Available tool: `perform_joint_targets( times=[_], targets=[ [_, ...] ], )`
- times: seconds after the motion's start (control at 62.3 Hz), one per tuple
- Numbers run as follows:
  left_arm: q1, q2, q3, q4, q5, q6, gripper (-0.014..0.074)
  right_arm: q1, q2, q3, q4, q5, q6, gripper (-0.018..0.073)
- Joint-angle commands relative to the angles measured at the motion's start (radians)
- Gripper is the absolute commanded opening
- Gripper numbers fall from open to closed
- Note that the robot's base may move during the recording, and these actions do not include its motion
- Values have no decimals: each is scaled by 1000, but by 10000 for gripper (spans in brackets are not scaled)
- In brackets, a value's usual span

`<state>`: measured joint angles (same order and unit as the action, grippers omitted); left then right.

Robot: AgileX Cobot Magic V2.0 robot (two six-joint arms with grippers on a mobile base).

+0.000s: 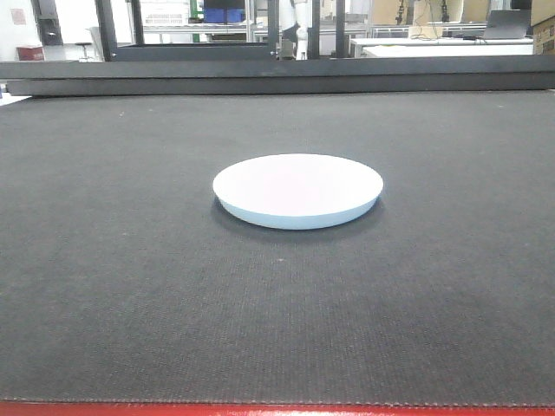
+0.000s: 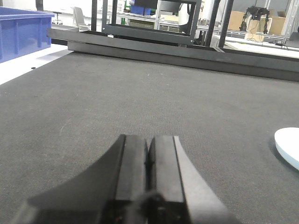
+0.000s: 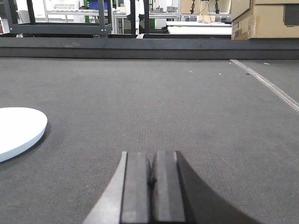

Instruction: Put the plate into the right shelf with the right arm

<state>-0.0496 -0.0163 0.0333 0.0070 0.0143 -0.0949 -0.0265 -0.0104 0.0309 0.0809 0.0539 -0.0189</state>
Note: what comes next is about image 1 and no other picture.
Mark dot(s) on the light blue round tray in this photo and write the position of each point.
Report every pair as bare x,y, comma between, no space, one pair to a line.
298,191

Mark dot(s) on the black woven table mat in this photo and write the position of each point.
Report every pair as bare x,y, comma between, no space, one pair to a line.
123,278

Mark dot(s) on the blue storage crate on shelf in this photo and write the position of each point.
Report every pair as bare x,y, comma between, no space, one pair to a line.
221,15

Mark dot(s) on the red box in background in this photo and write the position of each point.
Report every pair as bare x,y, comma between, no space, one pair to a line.
30,53

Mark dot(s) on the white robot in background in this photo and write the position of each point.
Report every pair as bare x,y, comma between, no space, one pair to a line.
295,20

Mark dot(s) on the black stool in background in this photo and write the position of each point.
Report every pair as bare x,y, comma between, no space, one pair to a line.
85,56

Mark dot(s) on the grey laptop on table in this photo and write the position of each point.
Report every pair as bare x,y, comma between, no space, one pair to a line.
507,24

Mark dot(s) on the cardboard box at right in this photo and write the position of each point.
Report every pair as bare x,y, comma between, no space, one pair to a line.
542,22

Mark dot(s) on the black metal frame rack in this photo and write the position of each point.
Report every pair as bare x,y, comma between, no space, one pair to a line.
175,31

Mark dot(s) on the white background table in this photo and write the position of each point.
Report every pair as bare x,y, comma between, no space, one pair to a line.
443,47

